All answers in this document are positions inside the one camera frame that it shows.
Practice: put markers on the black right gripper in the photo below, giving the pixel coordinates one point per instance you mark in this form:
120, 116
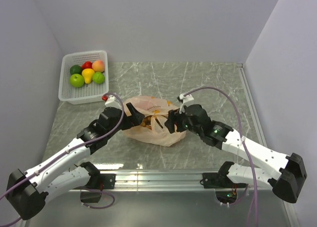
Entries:
172, 118

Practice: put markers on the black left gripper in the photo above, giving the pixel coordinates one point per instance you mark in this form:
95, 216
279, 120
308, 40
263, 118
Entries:
135, 117

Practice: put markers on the translucent orange plastic bag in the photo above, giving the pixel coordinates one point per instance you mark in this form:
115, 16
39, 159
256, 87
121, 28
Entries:
159, 135

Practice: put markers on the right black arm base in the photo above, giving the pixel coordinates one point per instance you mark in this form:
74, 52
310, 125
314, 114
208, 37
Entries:
225, 190

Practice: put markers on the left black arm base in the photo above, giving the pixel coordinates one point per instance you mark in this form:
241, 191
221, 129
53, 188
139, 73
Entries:
95, 189

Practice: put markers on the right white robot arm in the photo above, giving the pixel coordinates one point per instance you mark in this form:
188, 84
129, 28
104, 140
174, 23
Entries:
284, 174

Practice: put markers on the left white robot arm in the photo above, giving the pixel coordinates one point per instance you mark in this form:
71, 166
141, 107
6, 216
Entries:
29, 191

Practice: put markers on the light green round fruit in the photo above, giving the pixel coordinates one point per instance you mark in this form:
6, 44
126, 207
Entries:
98, 78

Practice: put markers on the peach fruit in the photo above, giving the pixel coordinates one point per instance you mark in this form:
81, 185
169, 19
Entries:
98, 66

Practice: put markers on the red fruit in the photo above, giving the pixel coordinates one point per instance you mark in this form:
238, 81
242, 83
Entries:
86, 65

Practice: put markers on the dark green fruit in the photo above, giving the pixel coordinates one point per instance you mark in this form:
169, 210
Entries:
75, 69

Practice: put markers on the white perforated plastic basket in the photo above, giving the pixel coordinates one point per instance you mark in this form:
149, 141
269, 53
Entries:
88, 93

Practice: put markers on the yellow pear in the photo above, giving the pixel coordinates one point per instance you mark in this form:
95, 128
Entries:
88, 74

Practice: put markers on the green apple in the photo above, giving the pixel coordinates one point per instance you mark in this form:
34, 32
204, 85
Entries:
76, 80

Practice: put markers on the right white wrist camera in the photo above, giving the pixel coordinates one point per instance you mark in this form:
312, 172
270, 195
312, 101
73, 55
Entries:
186, 101

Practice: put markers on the aluminium mounting rail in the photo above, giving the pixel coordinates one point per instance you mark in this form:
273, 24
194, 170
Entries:
170, 198

